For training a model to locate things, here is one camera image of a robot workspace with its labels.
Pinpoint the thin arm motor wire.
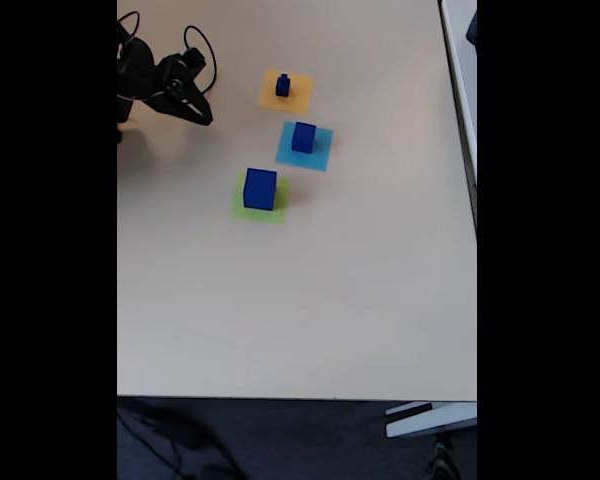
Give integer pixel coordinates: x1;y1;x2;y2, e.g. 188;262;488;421
117;10;141;49

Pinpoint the large blue cube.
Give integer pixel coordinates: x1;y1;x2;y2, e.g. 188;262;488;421
243;167;278;212

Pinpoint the orange paper square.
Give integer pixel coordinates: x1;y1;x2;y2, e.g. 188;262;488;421
257;68;315;114

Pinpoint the white table foot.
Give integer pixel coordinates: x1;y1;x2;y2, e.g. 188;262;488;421
384;401;478;440

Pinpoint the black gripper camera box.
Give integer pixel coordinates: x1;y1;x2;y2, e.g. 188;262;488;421
181;47;207;76

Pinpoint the white neighbouring table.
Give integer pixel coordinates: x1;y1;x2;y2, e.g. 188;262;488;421
438;0;478;231

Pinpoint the black camera cable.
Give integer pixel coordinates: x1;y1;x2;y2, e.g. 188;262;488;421
182;24;218;96

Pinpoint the medium blue cube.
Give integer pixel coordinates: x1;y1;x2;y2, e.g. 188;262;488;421
291;121;317;154

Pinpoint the green paper square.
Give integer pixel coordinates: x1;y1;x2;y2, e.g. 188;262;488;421
231;172;292;225

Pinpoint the light blue paper square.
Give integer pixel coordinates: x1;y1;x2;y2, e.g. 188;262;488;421
274;121;335;173

